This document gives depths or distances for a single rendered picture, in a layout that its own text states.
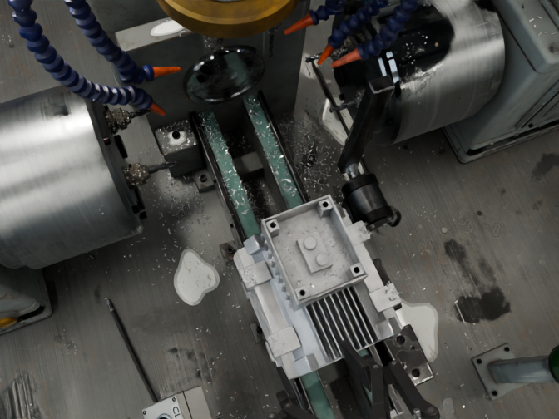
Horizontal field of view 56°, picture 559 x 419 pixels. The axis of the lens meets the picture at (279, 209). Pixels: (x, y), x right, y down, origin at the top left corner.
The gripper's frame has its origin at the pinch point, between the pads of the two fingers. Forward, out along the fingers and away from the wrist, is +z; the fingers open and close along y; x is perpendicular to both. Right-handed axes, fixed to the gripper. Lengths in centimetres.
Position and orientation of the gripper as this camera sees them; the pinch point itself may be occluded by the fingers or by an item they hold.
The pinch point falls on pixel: (321, 375)
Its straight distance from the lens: 60.9
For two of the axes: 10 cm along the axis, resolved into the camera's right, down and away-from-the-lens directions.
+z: -2.2, -1.6, 9.6
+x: 3.0, 9.3, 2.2
